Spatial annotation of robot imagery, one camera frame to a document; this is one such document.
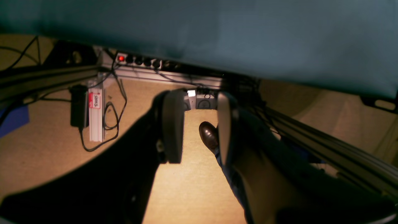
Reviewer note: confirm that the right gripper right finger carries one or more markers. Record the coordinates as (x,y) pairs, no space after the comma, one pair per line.
(228,122)

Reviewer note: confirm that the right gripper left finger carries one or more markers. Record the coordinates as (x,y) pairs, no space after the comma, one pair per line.
(172,123)

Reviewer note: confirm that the dark leather shoe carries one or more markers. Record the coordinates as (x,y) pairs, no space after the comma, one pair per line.
(209,136)

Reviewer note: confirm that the white power strip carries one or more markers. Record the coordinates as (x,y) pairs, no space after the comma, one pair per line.
(130,66)

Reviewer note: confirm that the black power adapter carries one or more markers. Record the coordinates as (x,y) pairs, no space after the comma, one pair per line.
(79,106)

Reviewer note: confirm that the teal table cloth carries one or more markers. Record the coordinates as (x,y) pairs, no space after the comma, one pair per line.
(342,45)

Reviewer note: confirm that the blue box on floor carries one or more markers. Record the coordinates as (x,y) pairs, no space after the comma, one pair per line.
(14,120)

